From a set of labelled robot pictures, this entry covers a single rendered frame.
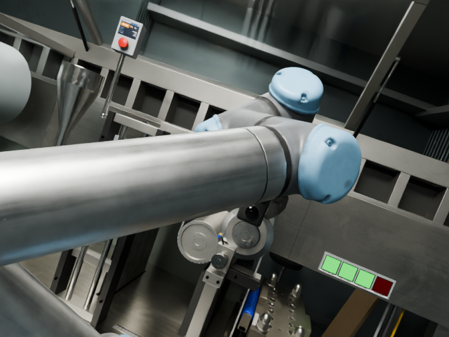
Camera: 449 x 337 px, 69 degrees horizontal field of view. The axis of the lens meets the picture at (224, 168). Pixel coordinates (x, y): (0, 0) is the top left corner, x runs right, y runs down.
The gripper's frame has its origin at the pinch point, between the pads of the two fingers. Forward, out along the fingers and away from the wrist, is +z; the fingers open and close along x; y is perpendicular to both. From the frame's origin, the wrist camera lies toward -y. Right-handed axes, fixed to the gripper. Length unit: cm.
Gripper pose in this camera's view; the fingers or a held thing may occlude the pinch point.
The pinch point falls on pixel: (257, 214)
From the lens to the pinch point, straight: 73.1
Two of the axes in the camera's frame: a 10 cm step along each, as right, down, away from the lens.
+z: -0.6, 5.9, 8.0
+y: 4.0, -7.2, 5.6
